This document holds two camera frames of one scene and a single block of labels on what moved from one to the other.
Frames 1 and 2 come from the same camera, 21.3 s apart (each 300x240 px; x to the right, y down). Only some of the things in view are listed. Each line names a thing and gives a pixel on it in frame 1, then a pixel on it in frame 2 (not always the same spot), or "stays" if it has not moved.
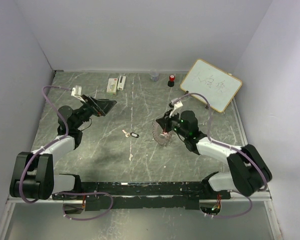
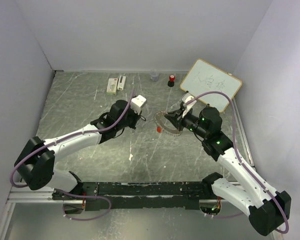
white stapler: [121, 82] stays
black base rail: [135, 195] stays
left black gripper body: [89, 108] -> [132, 118]
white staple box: [112, 85] stays
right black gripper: [164, 122] -> [176, 118]
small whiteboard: [217, 87] stays
